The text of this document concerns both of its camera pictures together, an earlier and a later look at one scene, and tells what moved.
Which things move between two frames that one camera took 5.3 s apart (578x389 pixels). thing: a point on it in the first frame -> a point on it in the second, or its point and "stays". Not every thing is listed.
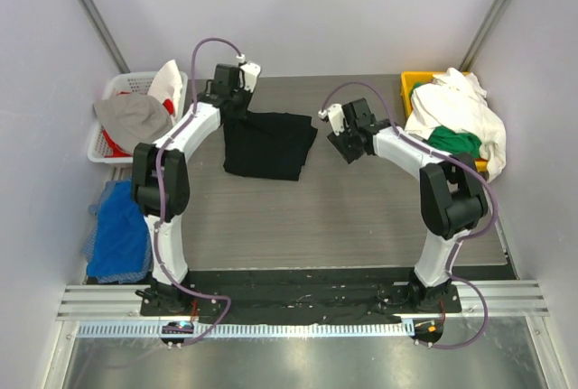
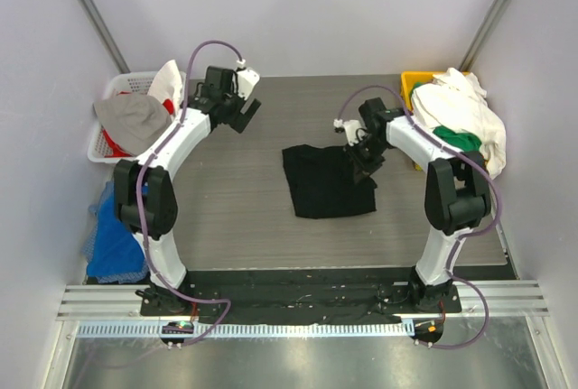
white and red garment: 167,87 stays
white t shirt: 457,99 stays
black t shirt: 268,144 -> 322,183
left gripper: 236,106 stays
